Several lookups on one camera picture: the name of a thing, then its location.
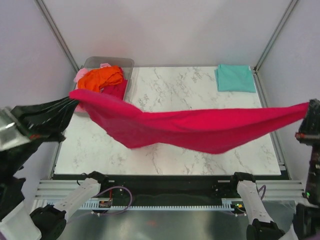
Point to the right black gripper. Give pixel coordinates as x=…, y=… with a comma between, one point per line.
x=311, y=132

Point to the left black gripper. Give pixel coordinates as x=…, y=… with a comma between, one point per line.
x=47, y=120

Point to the crimson red t shirt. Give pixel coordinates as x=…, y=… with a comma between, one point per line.
x=213, y=131

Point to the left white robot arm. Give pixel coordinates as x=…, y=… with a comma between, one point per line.
x=44, y=223

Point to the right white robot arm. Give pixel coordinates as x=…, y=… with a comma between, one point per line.
x=306, y=220

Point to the light pink t shirt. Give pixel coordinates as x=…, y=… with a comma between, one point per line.
x=78, y=76

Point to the orange t shirt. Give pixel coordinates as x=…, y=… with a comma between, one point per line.
x=96, y=79

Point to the folded teal t shirt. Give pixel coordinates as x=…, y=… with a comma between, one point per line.
x=234, y=78

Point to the magenta t shirt in bin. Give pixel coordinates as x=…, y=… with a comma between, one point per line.
x=118, y=90

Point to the grey plastic bin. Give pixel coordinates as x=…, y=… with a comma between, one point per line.
x=126, y=64

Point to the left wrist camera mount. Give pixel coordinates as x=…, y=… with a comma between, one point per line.
x=11, y=135

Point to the right aluminium frame post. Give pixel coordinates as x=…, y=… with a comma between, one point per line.
x=277, y=31

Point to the aluminium frame post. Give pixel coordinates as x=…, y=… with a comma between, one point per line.
x=277, y=31
x=56, y=32

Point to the left aluminium frame post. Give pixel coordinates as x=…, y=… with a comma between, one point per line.
x=56, y=32

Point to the white slotted cable duct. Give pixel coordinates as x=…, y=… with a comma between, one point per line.
x=226, y=204

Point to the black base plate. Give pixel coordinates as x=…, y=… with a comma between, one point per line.
x=174, y=190

